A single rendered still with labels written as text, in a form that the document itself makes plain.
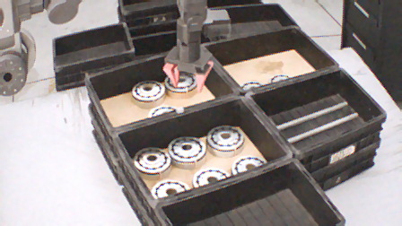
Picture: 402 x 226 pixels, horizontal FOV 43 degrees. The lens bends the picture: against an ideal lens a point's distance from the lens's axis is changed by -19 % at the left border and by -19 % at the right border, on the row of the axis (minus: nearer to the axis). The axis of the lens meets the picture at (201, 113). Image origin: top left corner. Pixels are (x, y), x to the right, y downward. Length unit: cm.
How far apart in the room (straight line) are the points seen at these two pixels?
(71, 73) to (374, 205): 153
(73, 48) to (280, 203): 161
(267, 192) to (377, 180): 47
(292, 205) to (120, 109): 65
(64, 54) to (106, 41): 23
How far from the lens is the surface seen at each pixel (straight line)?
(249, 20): 305
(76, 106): 215
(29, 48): 168
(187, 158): 166
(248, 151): 173
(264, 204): 157
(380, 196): 183
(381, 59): 305
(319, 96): 195
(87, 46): 289
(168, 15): 304
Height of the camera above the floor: 197
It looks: 38 degrees down
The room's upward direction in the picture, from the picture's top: straight up
